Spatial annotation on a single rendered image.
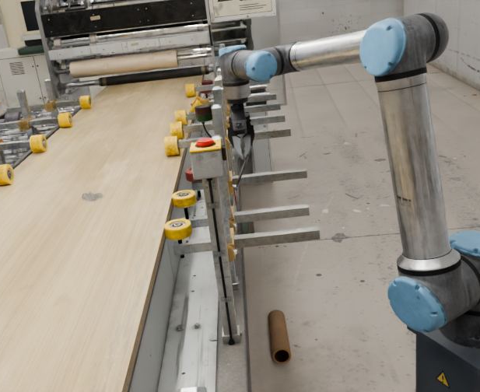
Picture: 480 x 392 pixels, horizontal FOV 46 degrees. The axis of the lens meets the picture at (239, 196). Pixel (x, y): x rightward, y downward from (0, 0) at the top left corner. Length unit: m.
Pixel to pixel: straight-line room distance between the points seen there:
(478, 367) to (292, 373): 1.09
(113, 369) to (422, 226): 0.75
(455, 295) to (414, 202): 0.24
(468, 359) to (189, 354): 0.73
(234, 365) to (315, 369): 1.12
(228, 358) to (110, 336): 0.34
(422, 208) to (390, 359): 1.29
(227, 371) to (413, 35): 0.87
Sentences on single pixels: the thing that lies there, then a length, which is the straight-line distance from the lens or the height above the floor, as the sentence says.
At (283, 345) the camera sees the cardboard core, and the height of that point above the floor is 0.08.
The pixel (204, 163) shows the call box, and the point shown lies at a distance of 1.27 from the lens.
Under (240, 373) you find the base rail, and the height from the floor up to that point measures 0.70.
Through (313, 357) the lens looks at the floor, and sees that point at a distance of 2.59.
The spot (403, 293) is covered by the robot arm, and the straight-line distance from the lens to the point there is 1.45.
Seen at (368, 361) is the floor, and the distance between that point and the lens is 2.56.
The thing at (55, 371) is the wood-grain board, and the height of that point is 0.90.
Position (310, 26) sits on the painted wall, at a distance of 10.74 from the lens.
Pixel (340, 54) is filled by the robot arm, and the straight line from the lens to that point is 1.65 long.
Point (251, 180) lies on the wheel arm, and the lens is 2.15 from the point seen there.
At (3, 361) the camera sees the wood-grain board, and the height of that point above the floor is 0.90.
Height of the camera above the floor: 1.57
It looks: 21 degrees down
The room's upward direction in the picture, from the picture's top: 7 degrees counter-clockwise
